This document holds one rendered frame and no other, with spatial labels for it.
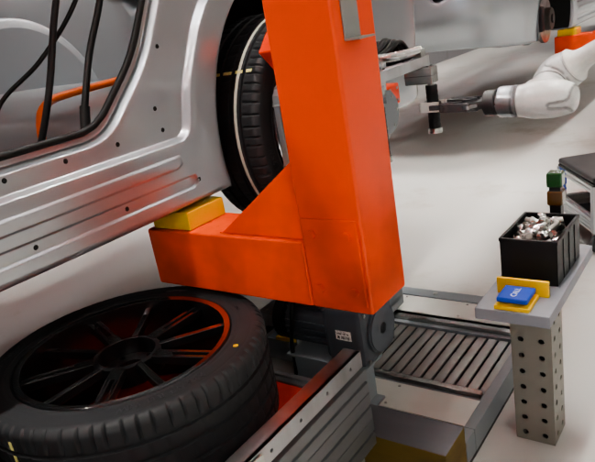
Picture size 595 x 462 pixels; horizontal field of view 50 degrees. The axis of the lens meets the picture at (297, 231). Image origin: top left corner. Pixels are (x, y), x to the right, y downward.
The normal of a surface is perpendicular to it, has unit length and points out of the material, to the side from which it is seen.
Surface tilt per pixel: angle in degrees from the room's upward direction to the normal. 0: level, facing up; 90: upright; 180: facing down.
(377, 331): 90
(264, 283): 90
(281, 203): 90
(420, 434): 0
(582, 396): 0
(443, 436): 0
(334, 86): 90
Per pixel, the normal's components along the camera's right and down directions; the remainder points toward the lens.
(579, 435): -0.16, -0.93
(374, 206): 0.81, 0.06
